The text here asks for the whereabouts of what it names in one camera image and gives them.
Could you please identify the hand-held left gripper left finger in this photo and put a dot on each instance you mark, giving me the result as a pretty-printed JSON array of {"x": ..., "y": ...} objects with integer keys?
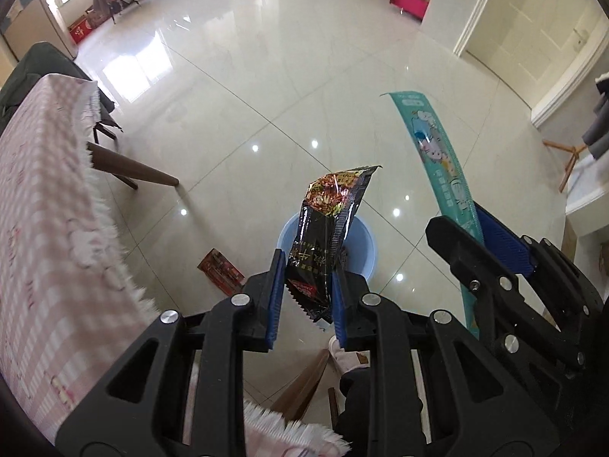
[{"x": 278, "y": 295}]

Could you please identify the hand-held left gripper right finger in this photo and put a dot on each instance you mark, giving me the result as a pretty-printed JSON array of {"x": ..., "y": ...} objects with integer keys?
[{"x": 338, "y": 309}]

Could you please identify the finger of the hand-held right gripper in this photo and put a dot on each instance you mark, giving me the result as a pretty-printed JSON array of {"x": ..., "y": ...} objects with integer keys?
[
  {"x": 456, "y": 243},
  {"x": 504, "y": 243}
]

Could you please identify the red bordered packet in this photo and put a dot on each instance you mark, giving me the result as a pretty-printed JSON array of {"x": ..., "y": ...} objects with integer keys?
[{"x": 221, "y": 271}]

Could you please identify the blue plastic bin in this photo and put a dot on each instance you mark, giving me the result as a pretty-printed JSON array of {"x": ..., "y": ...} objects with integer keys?
[{"x": 364, "y": 252}]

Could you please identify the black snack packet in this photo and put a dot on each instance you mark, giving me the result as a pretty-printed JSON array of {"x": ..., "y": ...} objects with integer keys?
[{"x": 323, "y": 228}]

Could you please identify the long teal cartoon wrapper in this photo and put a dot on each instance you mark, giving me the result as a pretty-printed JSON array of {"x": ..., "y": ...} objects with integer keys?
[{"x": 428, "y": 152}]

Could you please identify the person's slipper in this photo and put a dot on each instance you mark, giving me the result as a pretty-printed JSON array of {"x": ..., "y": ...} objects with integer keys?
[{"x": 345, "y": 357}]

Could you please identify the wooden table leg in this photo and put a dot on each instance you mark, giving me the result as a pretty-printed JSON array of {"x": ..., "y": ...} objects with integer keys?
[
  {"x": 304, "y": 385},
  {"x": 138, "y": 169}
]

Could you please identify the wooden stand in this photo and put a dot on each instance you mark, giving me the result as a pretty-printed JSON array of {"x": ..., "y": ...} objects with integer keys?
[{"x": 573, "y": 150}]

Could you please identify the grey hanging cloth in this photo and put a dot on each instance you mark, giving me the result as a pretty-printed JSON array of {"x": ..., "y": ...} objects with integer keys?
[{"x": 597, "y": 128}]

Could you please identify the cream panel door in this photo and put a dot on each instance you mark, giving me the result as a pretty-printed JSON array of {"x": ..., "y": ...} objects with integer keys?
[{"x": 537, "y": 24}]

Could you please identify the pink checked tablecloth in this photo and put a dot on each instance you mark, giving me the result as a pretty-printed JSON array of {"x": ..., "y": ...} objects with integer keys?
[{"x": 43, "y": 228}]

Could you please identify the red gift box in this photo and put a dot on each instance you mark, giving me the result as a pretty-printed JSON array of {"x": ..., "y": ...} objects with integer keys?
[{"x": 78, "y": 33}]

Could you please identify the dark grey chair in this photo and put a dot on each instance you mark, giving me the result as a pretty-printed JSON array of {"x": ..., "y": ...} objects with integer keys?
[{"x": 43, "y": 59}]

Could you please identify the silver fridge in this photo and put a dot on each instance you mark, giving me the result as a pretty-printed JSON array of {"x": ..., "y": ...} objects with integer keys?
[{"x": 28, "y": 24}]

